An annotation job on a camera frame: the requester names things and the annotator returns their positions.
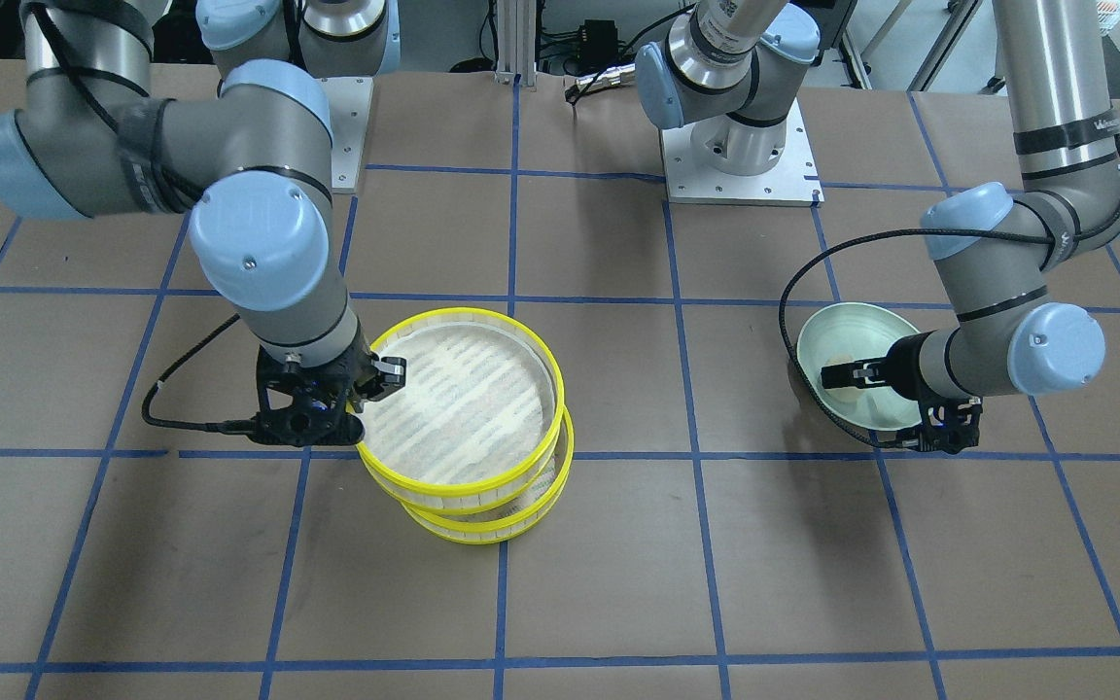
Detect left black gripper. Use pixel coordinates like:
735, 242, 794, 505
821, 333, 930, 402

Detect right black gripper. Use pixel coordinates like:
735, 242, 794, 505
259, 321, 407, 413

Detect yellow bamboo steamer layer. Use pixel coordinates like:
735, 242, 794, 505
357, 307, 566, 517
401, 409, 575, 544

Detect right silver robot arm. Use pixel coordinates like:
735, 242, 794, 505
0, 1, 404, 409

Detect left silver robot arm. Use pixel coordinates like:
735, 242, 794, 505
636, 1, 1120, 400

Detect light green plate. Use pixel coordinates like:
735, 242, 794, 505
795, 302, 932, 433

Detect black power box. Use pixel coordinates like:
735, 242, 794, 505
575, 18, 619, 74

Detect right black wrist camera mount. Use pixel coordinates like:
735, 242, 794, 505
248, 353, 366, 447

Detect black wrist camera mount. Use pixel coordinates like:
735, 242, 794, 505
248, 353, 366, 447
893, 396, 983, 455

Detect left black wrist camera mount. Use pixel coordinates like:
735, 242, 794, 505
893, 396, 983, 455

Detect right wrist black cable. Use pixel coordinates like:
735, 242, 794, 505
141, 312, 264, 431

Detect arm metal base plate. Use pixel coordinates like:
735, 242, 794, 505
319, 77, 376, 195
659, 99, 825, 207

